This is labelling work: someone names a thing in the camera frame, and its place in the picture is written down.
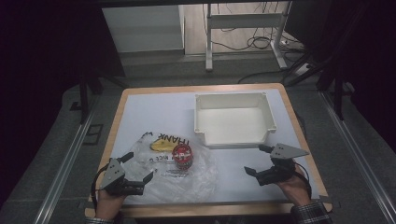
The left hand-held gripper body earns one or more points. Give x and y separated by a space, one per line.
112 178

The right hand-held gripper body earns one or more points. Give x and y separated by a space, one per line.
280 171

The clear printed plastic bag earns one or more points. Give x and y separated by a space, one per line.
162 183

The white plastic box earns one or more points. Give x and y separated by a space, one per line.
235 124

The red can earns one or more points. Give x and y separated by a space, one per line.
182 157

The person's right hand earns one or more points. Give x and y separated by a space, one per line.
294 188

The person's left hand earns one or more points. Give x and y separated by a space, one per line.
107 205

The wooden table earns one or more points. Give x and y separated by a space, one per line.
205 210

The pale table mat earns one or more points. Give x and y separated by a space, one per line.
162 109

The black stand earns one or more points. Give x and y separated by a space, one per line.
339 99
84 99

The white power strip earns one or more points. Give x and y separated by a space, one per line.
302 70

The white cabinet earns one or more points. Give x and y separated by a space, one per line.
143 29

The aluminium rail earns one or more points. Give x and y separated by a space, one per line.
358 155
62 174

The white desk frame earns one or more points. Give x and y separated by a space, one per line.
244 21

